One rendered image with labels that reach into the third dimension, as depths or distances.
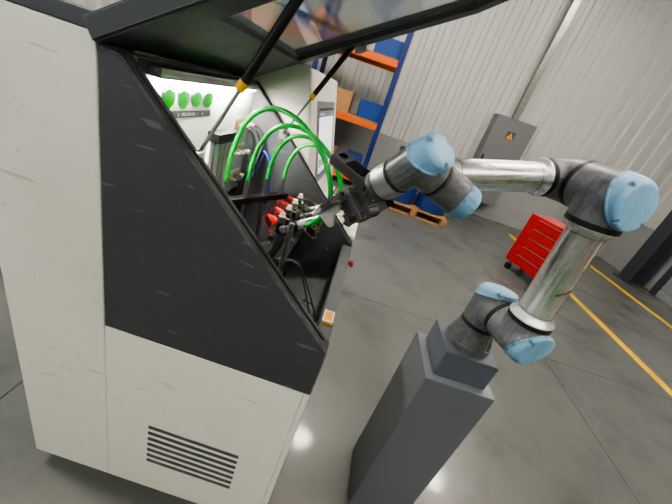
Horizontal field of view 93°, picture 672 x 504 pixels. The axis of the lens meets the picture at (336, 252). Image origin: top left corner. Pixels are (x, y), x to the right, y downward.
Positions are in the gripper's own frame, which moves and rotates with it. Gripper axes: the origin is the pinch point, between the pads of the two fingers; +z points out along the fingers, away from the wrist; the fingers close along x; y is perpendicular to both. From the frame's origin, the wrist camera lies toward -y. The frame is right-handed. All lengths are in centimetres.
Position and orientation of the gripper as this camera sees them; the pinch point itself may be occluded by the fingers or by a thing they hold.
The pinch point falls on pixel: (326, 207)
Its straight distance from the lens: 83.3
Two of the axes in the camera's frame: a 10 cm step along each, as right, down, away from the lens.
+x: 7.2, -3.2, 6.2
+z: -5.7, 2.4, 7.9
